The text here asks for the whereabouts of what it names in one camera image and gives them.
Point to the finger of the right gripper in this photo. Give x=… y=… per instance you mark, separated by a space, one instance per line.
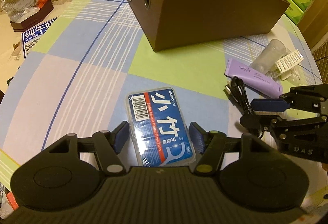
x=311 y=98
x=264 y=122

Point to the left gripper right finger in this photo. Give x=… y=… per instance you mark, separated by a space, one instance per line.
x=210 y=145

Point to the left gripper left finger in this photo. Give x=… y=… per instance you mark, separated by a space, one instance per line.
x=108 y=144

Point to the white hair claw clip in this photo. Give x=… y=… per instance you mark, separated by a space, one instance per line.
x=287 y=67

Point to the purple cream tube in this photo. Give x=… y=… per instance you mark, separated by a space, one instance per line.
x=253 y=79

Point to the blue dental floss box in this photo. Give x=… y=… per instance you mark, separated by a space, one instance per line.
x=158 y=130

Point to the translucent plastic cup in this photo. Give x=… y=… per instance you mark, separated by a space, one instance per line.
x=267 y=58

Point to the quilted chair cushion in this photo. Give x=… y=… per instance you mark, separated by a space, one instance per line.
x=320 y=57

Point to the checked tablecloth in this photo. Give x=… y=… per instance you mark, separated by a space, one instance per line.
x=77 y=78

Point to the dark wooden tray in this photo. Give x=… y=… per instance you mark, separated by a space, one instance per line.
x=39 y=13

